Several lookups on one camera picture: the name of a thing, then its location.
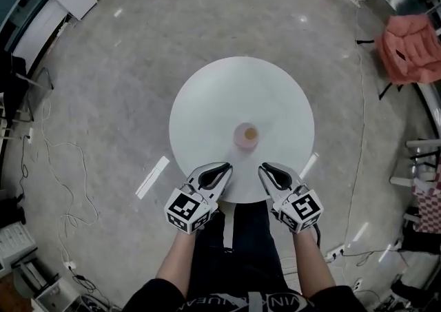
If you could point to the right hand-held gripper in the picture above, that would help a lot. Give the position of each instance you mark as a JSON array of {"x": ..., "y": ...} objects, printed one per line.
[{"x": 299, "y": 209}]

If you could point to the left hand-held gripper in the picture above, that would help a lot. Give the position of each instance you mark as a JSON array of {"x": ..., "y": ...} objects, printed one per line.
[{"x": 187, "y": 209}]

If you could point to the small pink corked bottle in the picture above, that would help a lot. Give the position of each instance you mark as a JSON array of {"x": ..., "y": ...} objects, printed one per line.
[{"x": 245, "y": 135}]

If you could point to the person's right forearm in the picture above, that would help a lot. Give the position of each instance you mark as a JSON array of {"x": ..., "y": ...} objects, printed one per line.
[{"x": 311, "y": 262}]

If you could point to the person's left forearm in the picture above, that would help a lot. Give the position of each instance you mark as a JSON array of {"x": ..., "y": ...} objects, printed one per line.
[{"x": 177, "y": 262}]

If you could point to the round white side table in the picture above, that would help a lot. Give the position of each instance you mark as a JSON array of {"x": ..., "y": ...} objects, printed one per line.
[{"x": 241, "y": 93}]

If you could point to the person's black trousers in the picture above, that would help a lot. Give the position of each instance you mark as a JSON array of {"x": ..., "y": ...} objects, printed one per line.
[{"x": 248, "y": 248}]

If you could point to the person's black printed shirt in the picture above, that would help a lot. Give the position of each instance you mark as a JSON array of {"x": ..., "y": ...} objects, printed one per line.
[{"x": 241, "y": 303}]

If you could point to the checkered cloth table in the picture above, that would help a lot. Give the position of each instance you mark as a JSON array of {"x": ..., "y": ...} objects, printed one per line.
[{"x": 427, "y": 200}]

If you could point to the pink armchair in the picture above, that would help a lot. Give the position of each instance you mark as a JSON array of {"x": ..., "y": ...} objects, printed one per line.
[{"x": 410, "y": 52}]

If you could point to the white open cabinet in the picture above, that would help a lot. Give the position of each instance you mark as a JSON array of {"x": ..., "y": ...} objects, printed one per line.
[{"x": 56, "y": 297}]

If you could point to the black folding chair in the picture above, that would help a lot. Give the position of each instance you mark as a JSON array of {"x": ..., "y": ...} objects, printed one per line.
[{"x": 17, "y": 86}]

